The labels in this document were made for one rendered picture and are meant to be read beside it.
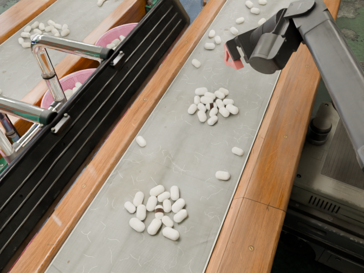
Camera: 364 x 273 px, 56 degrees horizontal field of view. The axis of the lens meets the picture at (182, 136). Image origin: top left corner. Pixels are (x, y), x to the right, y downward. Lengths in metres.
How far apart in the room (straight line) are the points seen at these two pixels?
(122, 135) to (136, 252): 0.31
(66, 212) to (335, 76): 0.60
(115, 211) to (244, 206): 0.29
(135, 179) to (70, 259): 0.23
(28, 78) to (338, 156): 1.07
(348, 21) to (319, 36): 2.33
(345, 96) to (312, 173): 0.71
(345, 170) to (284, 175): 0.46
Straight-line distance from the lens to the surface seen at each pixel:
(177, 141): 0.91
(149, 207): 0.78
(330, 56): 0.59
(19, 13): 1.57
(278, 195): 0.80
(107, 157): 0.87
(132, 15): 1.46
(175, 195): 0.79
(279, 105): 0.98
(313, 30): 0.64
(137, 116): 0.95
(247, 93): 1.04
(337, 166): 1.26
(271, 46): 0.70
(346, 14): 3.05
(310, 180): 1.20
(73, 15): 1.51
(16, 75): 1.27
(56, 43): 0.62
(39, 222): 0.47
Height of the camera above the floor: 1.43
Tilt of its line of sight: 49 degrees down
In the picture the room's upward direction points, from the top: 5 degrees counter-clockwise
